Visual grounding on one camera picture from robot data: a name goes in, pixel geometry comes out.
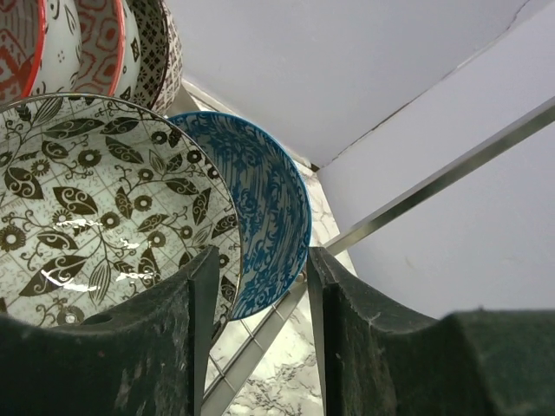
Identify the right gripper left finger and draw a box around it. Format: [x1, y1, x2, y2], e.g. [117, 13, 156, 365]
[1, 246, 219, 415]

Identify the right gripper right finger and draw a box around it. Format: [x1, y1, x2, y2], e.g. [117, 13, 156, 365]
[305, 246, 555, 416]

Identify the stainless steel dish rack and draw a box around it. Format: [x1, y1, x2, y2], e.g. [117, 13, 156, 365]
[173, 77, 555, 416]

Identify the blue floral bowl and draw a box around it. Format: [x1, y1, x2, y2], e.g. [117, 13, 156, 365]
[170, 111, 312, 320]

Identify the pink dotted pattern bowl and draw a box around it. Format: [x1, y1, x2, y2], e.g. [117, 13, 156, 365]
[73, 0, 141, 101]

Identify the brown geometric pattern bowl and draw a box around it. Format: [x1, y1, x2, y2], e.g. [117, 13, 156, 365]
[128, 0, 183, 114]

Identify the red diamond pattern bowl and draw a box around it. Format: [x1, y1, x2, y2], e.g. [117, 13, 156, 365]
[1, 0, 82, 105]

